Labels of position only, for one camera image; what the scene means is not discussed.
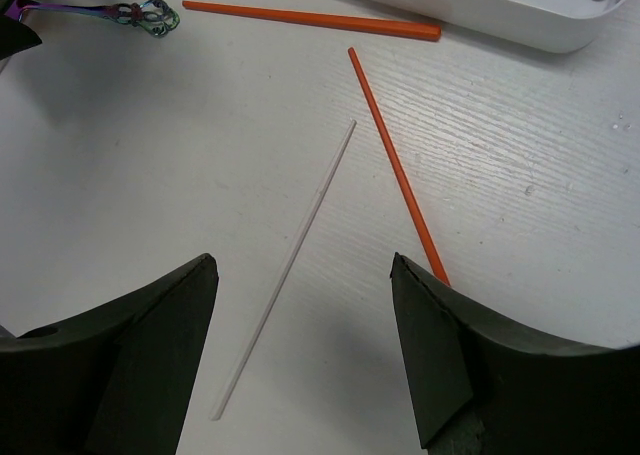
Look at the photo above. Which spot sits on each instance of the orange chopstick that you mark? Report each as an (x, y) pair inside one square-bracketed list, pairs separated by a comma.
[(412, 30), (411, 202)]

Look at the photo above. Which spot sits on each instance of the orange chopstick lower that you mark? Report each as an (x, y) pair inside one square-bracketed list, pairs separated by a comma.
[(411, 202)]

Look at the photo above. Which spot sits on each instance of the orange chopstick upper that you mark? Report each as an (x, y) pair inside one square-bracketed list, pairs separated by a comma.
[(412, 30)]

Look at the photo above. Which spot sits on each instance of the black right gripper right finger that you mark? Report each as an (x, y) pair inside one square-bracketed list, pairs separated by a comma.
[(483, 383)]

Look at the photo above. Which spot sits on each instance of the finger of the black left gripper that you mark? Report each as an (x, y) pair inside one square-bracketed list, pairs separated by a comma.
[(16, 36)]

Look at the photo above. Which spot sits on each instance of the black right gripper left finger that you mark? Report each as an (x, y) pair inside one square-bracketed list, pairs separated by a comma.
[(116, 379)]

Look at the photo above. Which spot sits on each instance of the clear chopstick centre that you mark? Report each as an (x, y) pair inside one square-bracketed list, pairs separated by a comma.
[(266, 307)]

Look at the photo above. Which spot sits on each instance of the white cutlery tray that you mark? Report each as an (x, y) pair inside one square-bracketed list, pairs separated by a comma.
[(554, 26)]

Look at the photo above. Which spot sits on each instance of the iridescent purple spoon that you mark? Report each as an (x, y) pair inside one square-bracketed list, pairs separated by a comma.
[(155, 17)]

